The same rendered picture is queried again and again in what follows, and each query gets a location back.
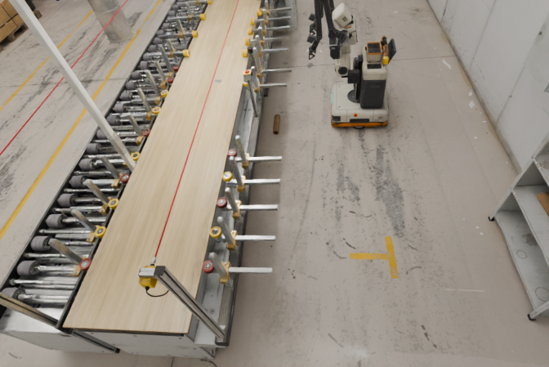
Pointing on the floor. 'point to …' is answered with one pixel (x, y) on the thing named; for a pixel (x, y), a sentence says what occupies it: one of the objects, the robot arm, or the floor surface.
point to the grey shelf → (528, 228)
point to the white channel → (49, 37)
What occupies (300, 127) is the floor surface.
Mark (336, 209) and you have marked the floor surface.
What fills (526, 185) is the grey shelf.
